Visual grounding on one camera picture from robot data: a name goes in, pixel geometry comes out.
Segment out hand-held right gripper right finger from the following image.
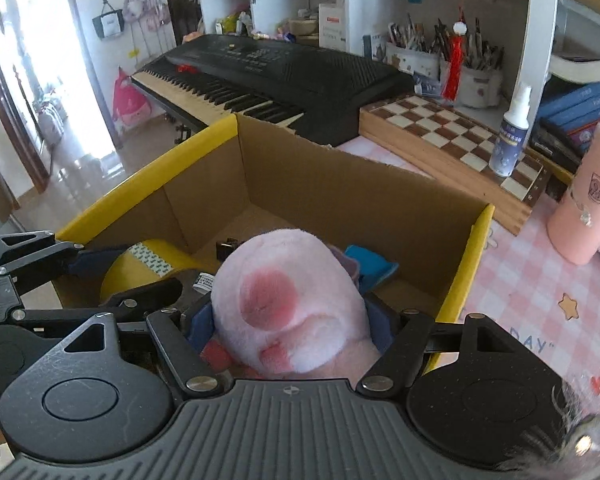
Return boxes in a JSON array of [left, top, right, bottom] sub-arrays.
[[356, 296, 528, 397]]

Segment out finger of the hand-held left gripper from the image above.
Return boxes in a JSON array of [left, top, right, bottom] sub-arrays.
[[0, 231, 126, 293], [12, 279, 183, 325]]

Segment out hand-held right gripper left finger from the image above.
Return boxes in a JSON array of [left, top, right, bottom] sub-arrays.
[[60, 305, 221, 395]]

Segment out yellow tape roll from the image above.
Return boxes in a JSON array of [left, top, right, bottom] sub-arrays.
[[99, 239, 216, 306]]

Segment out small blue pouch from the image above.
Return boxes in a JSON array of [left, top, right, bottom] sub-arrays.
[[344, 244, 401, 292]]

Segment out black binder clip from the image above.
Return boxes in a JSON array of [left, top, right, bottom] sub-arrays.
[[215, 237, 241, 261]]

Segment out pink plush pig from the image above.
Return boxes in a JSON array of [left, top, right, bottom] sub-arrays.
[[200, 228, 383, 378]]

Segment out yellow cardboard box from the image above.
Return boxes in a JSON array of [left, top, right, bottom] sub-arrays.
[[55, 112, 496, 376]]

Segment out pink checked cloth desktop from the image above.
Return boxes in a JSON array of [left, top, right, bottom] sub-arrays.
[[337, 135, 600, 411]]

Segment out keyboard stand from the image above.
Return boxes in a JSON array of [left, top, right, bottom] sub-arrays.
[[162, 110, 193, 146]]

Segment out pink backpack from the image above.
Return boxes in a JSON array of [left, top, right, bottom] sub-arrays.
[[112, 67, 153, 133]]

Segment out wooden chessboard box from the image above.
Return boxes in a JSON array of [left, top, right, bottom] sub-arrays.
[[358, 92, 553, 237]]

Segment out white spray bottle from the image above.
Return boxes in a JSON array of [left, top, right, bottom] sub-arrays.
[[489, 84, 533, 178]]

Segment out grey fluffy trim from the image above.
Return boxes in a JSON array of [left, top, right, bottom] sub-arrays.
[[500, 385, 600, 476]]

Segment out pink cylinder container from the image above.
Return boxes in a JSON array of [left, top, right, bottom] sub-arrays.
[[546, 121, 600, 267]]

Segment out dark tote bag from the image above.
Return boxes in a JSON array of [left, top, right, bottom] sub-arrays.
[[92, 2, 126, 40]]

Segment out round white pen holder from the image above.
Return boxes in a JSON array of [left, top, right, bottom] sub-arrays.
[[462, 17, 506, 109]]

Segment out red tassel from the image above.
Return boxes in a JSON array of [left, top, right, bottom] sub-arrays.
[[441, 7, 468, 102]]

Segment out black electronic keyboard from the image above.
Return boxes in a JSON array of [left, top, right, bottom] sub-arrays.
[[130, 34, 415, 148]]

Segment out long row of books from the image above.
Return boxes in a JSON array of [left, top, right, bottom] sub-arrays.
[[530, 80, 600, 161]]

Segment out dark wooden door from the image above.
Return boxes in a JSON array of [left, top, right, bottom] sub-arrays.
[[160, 0, 206, 46]]

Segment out white box red label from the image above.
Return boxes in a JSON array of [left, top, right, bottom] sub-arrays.
[[318, 2, 347, 51]]

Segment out thick white book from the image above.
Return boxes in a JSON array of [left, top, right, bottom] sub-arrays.
[[550, 52, 600, 83]]

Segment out wood and white desk shelf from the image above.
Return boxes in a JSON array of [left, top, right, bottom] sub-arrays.
[[525, 0, 600, 186]]

